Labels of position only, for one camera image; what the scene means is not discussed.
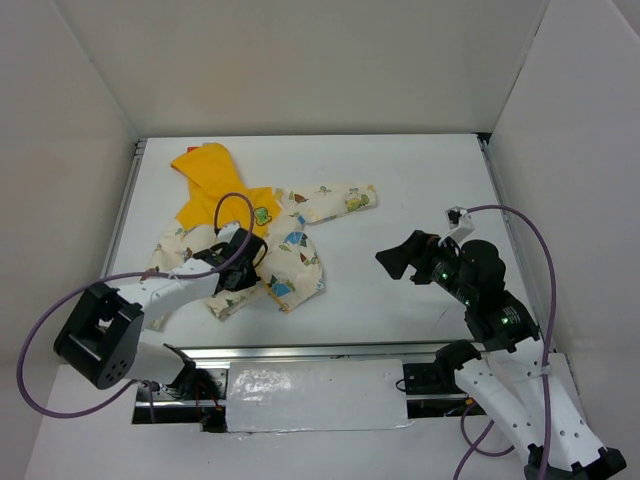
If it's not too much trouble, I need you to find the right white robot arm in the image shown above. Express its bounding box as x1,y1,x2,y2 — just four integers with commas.
375,230,627,479

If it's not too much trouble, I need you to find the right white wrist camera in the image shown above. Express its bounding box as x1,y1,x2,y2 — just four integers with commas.
440,207,475,245

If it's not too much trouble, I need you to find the aluminium front rail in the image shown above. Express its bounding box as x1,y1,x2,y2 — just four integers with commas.
180,341,452,362

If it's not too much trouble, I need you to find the white taped cover plate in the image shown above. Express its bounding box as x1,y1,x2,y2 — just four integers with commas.
226,359,411,433

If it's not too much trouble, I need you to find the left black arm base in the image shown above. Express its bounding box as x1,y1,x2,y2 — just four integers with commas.
164,344,226,433

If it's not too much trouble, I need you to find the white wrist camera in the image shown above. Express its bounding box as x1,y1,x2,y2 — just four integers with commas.
214,222,246,248
440,207,475,245

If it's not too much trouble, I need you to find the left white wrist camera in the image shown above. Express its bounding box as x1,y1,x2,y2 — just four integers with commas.
214,222,246,248

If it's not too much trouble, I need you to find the yellow hooded dinosaur print jacket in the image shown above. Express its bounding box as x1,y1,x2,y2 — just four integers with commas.
148,143,377,320

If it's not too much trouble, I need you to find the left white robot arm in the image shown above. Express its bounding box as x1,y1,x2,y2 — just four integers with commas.
54,223,267,399

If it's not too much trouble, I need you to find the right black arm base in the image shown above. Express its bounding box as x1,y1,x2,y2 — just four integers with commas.
395,362,462,396

